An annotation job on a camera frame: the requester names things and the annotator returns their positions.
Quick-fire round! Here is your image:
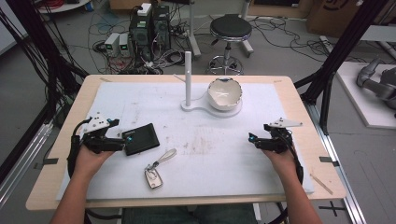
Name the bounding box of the person's right hand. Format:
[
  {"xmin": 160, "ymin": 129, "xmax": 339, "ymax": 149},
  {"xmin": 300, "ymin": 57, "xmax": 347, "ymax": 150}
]
[{"xmin": 261, "ymin": 147, "xmax": 299, "ymax": 183}]

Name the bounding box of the white platform board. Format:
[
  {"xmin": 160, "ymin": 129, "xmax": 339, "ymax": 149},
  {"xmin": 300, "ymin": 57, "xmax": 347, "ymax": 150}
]
[{"xmin": 335, "ymin": 61, "xmax": 396, "ymax": 131}]

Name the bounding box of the black computer tower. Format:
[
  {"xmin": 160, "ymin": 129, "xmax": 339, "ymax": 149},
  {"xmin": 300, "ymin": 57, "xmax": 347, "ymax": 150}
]
[
  {"xmin": 128, "ymin": 12, "xmax": 154, "ymax": 63},
  {"xmin": 151, "ymin": 5, "xmax": 172, "ymax": 51}
]

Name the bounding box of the black tape strip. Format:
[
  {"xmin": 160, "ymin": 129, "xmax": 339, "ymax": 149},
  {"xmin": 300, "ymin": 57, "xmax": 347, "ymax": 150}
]
[
  {"xmin": 33, "ymin": 157, "xmax": 60, "ymax": 171},
  {"xmin": 318, "ymin": 156, "xmax": 341, "ymax": 168}
]

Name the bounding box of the person's left hand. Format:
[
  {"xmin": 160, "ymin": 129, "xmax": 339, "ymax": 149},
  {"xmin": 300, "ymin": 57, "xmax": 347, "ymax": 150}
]
[{"xmin": 74, "ymin": 144, "xmax": 116, "ymax": 182}]

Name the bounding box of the white power supply unit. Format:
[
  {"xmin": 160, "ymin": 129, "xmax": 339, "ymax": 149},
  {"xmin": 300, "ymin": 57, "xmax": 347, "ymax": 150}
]
[
  {"xmin": 119, "ymin": 33, "xmax": 133, "ymax": 58},
  {"xmin": 104, "ymin": 32, "xmax": 121, "ymax": 58}
]

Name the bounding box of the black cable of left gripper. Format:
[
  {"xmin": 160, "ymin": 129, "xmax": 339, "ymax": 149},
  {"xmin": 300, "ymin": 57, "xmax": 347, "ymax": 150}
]
[{"xmin": 66, "ymin": 119, "xmax": 93, "ymax": 179}]

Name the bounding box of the black tape cross mark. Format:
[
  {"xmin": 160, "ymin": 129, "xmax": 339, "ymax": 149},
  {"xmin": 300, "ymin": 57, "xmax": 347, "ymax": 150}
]
[{"xmin": 318, "ymin": 200, "xmax": 347, "ymax": 217}]

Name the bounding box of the black metal frame with cables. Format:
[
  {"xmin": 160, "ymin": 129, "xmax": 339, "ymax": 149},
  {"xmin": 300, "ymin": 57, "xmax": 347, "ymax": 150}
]
[{"xmin": 0, "ymin": 0, "xmax": 90, "ymax": 185}]

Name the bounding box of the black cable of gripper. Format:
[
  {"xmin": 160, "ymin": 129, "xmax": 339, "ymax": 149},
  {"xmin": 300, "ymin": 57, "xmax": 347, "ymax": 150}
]
[
  {"xmin": 66, "ymin": 119, "xmax": 93, "ymax": 179},
  {"xmin": 279, "ymin": 130, "xmax": 304, "ymax": 185}
]

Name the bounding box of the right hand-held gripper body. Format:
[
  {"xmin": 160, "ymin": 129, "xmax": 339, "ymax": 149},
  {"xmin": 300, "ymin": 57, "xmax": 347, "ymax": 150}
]
[{"xmin": 260, "ymin": 117, "xmax": 304, "ymax": 154}]

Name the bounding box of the white stand with post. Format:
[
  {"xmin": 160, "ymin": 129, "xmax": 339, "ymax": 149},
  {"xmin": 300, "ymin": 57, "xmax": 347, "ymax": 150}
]
[{"xmin": 180, "ymin": 50, "xmax": 244, "ymax": 119}]

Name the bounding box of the black round stool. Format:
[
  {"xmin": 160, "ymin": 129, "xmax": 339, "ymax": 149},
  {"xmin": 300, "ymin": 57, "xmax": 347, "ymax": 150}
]
[{"xmin": 206, "ymin": 13, "xmax": 254, "ymax": 76}]

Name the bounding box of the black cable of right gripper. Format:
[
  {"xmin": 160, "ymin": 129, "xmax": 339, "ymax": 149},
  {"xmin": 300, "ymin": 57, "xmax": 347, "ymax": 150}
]
[{"xmin": 279, "ymin": 130, "xmax": 304, "ymax": 185}]

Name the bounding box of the car key with grey strap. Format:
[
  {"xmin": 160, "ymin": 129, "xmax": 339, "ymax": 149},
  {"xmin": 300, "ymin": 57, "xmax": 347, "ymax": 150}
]
[{"xmin": 144, "ymin": 147, "xmax": 177, "ymax": 190}]

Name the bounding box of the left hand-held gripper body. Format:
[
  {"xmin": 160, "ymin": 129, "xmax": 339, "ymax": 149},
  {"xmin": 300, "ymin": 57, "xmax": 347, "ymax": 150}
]
[{"xmin": 81, "ymin": 113, "xmax": 126, "ymax": 155}]

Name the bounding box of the black wallet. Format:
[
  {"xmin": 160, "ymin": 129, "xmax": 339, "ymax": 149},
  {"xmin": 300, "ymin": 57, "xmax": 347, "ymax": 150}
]
[{"xmin": 120, "ymin": 122, "xmax": 161, "ymax": 157}]

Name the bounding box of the cardboard box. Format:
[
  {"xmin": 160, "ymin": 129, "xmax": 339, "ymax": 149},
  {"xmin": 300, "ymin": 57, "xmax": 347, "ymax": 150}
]
[{"xmin": 305, "ymin": 0, "xmax": 396, "ymax": 39}]

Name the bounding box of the tangle of floor cables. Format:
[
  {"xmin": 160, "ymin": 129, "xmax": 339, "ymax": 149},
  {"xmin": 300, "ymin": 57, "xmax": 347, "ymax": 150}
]
[{"xmin": 87, "ymin": 6, "xmax": 200, "ymax": 76}]

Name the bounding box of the white foam mat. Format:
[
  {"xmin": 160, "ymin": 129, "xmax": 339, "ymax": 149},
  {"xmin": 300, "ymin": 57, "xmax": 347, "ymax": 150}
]
[{"xmin": 55, "ymin": 81, "xmax": 316, "ymax": 202}]

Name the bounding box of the white metal stand leg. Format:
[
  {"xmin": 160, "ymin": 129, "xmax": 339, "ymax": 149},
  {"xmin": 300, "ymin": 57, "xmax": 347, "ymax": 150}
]
[
  {"xmin": 238, "ymin": 0, "xmax": 255, "ymax": 59},
  {"xmin": 186, "ymin": 0, "xmax": 203, "ymax": 59}
]

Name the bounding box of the thin wooden stick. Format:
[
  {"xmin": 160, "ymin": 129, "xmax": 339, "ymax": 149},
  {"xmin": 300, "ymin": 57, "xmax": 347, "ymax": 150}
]
[{"xmin": 309, "ymin": 173, "xmax": 334, "ymax": 196}]

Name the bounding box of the wooden table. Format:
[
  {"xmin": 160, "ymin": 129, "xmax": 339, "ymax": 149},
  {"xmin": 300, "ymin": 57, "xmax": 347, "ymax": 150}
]
[{"xmin": 25, "ymin": 74, "xmax": 347, "ymax": 212}]

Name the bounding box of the white bowl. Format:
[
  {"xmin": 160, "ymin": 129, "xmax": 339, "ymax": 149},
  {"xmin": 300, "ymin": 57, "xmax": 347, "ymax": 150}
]
[{"xmin": 206, "ymin": 77, "xmax": 244, "ymax": 112}]

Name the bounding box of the white box on computer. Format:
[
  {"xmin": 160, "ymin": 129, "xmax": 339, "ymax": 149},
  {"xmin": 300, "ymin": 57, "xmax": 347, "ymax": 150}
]
[{"xmin": 136, "ymin": 2, "xmax": 153, "ymax": 17}]

